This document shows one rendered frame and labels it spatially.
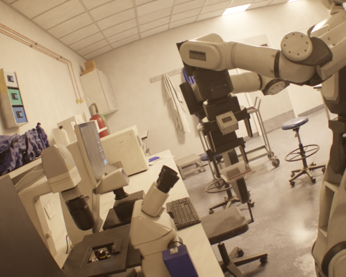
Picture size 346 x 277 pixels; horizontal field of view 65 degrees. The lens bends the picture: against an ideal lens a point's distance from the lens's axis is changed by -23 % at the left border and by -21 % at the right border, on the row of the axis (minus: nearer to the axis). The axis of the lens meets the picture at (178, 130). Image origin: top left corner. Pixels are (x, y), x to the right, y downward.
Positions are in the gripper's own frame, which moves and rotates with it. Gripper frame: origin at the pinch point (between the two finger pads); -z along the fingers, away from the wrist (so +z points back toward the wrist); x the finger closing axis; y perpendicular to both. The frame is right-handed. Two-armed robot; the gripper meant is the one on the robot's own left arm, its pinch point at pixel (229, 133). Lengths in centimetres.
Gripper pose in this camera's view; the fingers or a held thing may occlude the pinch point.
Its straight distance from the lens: 88.4
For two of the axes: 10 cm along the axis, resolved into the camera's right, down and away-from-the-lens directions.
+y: 1.4, 2.6, -9.5
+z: -3.1, -9.0, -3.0
